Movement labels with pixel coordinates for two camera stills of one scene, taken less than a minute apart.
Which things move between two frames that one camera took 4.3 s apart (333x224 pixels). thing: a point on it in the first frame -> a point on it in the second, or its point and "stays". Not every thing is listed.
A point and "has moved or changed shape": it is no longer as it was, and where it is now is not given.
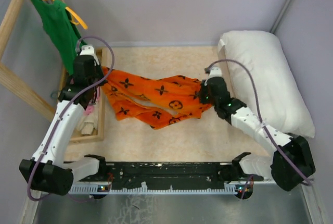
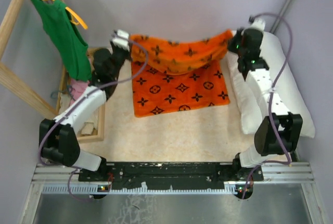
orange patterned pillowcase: x=157 y=103 has moved or changed shape
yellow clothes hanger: x=75 y=18 stays
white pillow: x=282 y=103 stays
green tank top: x=59 y=24 stays
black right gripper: x=202 y=99 -> x=238 y=35
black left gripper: x=97 y=67 -> x=127 y=53
